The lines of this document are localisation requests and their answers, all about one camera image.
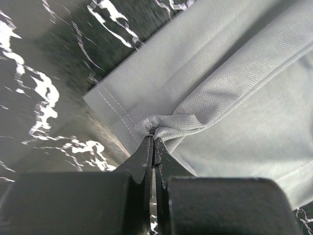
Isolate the grey t shirt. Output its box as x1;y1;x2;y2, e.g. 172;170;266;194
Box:
84;0;313;209

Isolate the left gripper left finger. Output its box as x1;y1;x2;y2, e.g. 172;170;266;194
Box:
114;136;154;235

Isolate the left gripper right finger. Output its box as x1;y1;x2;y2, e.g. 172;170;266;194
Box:
154;139;193;235

